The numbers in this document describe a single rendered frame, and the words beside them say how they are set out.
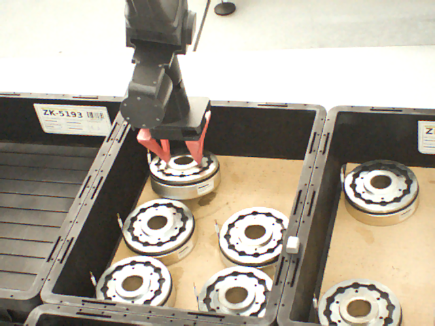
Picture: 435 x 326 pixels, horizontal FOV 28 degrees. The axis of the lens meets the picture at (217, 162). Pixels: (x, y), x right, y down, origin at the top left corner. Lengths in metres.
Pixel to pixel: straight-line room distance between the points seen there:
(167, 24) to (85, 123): 0.40
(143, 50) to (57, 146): 0.39
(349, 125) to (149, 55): 0.32
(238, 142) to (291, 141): 0.08
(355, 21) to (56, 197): 1.89
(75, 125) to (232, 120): 0.26
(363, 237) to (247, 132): 0.25
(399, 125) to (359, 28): 1.81
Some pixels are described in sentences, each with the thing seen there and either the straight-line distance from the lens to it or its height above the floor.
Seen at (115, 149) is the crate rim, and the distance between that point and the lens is 1.27.
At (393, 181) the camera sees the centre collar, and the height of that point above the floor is 0.87.
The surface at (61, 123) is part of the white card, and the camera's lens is 1.43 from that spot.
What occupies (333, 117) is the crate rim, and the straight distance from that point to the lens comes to 1.25.
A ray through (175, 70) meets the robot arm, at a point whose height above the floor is 1.06.
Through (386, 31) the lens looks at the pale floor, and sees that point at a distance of 3.03.
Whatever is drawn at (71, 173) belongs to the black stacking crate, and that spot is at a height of 0.83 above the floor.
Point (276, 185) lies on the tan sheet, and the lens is 1.30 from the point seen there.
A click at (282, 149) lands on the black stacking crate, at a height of 0.85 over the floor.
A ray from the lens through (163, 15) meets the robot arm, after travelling 1.04.
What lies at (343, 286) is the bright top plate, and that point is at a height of 0.86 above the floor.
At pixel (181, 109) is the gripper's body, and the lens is 1.20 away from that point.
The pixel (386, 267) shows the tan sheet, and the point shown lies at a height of 0.83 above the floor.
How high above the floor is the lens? 1.74
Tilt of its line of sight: 42 degrees down
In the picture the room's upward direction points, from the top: 12 degrees counter-clockwise
